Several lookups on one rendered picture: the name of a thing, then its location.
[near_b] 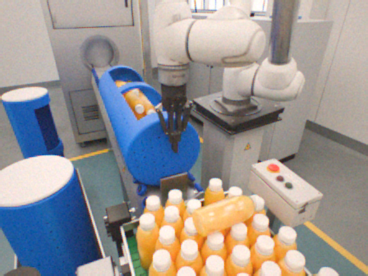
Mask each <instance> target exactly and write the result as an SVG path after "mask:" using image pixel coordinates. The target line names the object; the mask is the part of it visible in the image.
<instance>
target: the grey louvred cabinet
mask: <svg viewBox="0 0 368 276"><path fill-rule="evenodd" d="M191 14H192V19H197V20H204V19H206V17H207V16H209V15H212V14H211V13H191ZM251 19H252V21H254V22H255V23H256V24H258V25H259V26H260V27H261V28H262V29H263V31H264V34H265V48H264V52H263V53H262V54H261V56H260V58H259V59H258V60H256V61H255V64H258V65H260V66H261V64H262V62H263V61H264V60H265V59H266V58H267V57H268V51H269V34H270V28H271V20H270V19H269V17H267V16H254V17H251ZM333 23H334V21H323V20H312V19H301V20H300V21H297V29H296V33H295V39H294V43H293V50H292V58H293V59H294V61H296V64H297V71H300V72H301V73H302V75H303V76H304V78H305V84H304V85H303V87H302V91H301V94H300V95H299V97H298V98H297V99H294V100H292V101H287V102H276V101H272V100H270V101H271V102H274V103H276V104H279V105H280V106H283V107H284V108H285V109H284V111H283V113H280V114H279V116H278V117H281V118H282V121H279V122H273V123H271V124H270V126H267V127H266V128H265V129H264V132H263V135H262V141H261V145H260V154H259V157H258V163H261V162H264V161H268V160H270V159H277V160H278V161H279V162H280V163H284V162H286V161H289V160H290V159H294V158H295V153H297V151H298V149H299V144H300V143H301V137H302V135H303V131H304V128H305V125H306V119H307V115H308V113H309V111H310V106H311V100H312V99H313V94H314V92H315V87H316V84H317V80H318V77H319V75H320V69H321V65H322V63H323V61H324V55H325V51H326V48H327V44H328V42H329V36H330V34H331V30H332V28H333ZM224 68H225V67H214V66H206V65H205V64H200V63H198V62H189V81H188V82H187V83H186V98H187V100H188V101H191V102H192V103H193V99H198V98H199V97H205V96H207V95H209V94H215V93H220V92H222V91H223V89H222V85H223V73H224ZM195 107H196V106H195V105H194V106H193V108H195ZM193 108H192V109H193ZM192 109H191V114H190V117H191V119H193V120H195V121H196V122H198V123H199V124H200V125H201V126H204V121H202V119H200V116H199V115H198V114H197V113H195V112H194V111H193V110H192Z"/></svg>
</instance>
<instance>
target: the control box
mask: <svg viewBox="0 0 368 276"><path fill-rule="evenodd" d="M271 163H275V164H277V165H278V166H279V170H278V171H272V170H270V169H269V164H271ZM289 174H290V176H289ZM279 175H281V176H283V178H284V179H283V181H278V180H277V176H279ZM286 182H290V183H292V188H287V187H285V183H286ZM300 184H302V186H299V185H300ZM248 188H249V189H250V190H251V191H252V192H253V193H254V194H255V195H258V196H259V197H261V198H262V199H264V205H266V207H267V208H269V209H270V211H271V212H273V214H274V215H275V216H277V218H278V219H279V220H281V222H282V223H283V224H285V226H286V227H290V228H294V227H296V226H298V225H299V224H303V223H304V222H308V221H309V220H312V219H313V218H314V217H315V213H316V211H317V208H318V206H319V204H320V200H321V199H322V195H323V194H321V193H320V192H319V191H317V190H316V189H315V188H314V187H312V186H311V185H309V183H307V182H305V181H304V180H303V179H301V178H300V177H299V176H297V175H296V174H295V173H294V172H292V171H291V170H289V169H288V168H286V166H283V164H281V163H280V162H279V161H278V160H277V159H270V160H268V161H264V162H261V163H255V164H253V165H251V175H250V178H249V185H248Z"/></svg>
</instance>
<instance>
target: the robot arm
mask: <svg viewBox="0 0 368 276"><path fill-rule="evenodd" d="M228 1H229V2H230V5H227V6H224V7H221V8H219V9H218V10H217V11H216V12H215V13H213V14H212V15H209V16H207V17H206V19H204V20H197V19H192V14H191V9H190V8H189V6H188V4H187V3H186V1H184V0H164V1H162V2H160V3H159V4H158V5H157V6H156V10H155V13H154V51H155V55H156V58H157V60H158V79H159V82H160V83H161V92H162V99H161V100H160V104H159V105H158V106H154V110H155V112H156V113H157V114H158V117H159V120H160V124H161V126H162V131H163V132H164V134H165V135H168V141H169V142H170V143H171V150H173V153H178V141H180V140H181V135H182V132H183V131H186V126H187V123H188V122H189V116H190V114H191V109H192V108H193V106H194V104H193V103H192V102H191V101H188V100H187V98H186V83H187V82H188V81H189V62H198V63H200V64H205V65H206V66H214V67H225V68H224V73H223V85H222V89H223V94H222V97H221V98H216V99H215V103H217V104H220V106H223V108H224V109H226V110H227V111H228V113H237V112H240V111H242V110H247V109H250V108H258V104H257V103H253V102H251V96H254V97H259V98H261V99H268V100H272V101H276V102H287V101H292V100H294V99H297V98H298V97H299V95H300V94H301V91H302V87H303V85H304V84H305V78H304V76H303V75H302V73H301V72H300V71H297V64H296V61H294V59H293V58H292V50H293V43H294V39H295V33H296V29H297V19H298V17H299V9H300V8H301V0H274V3H273V9H272V16H271V28H270V34H269V51H268V57H267V58H266V59H265V60H264V61H263V62H262V64H261V66H260V65H258V64H255V61H256V60H258V59H259V58H260V56H261V54H262V53H263V52H264V49H265V33H264V31H263V29H262V28H261V27H260V26H259V25H258V24H256V23H255V22H254V21H252V19H251V18H250V14H251V0H228ZM184 105H185V107H184ZM162 107H164V108H165V109H166V110H167V115H168V128H167V124H166V122H165V121H164V116H163V114H162V111H163V110H162ZM183 107H184V113H183V115H182V108H183ZM174 113H175V123H176V130H175V131H174V130H173V116H174Z"/></svg>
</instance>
